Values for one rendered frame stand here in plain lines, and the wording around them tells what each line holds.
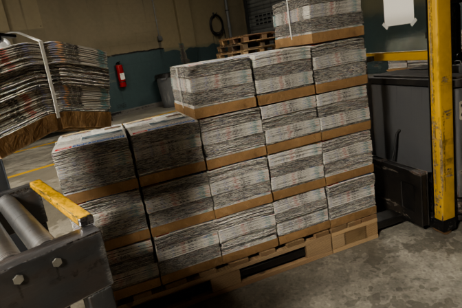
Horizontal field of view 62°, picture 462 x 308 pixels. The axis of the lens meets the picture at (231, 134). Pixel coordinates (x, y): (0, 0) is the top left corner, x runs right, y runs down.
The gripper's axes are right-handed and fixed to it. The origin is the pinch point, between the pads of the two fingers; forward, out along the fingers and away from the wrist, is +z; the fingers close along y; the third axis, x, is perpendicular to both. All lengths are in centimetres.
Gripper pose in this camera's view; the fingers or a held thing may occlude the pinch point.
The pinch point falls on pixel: (3, 6)
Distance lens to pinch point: 120.2
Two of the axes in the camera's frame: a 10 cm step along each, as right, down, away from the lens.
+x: 8.6, 0.1, -5.1
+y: 0.9, 9.8, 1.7
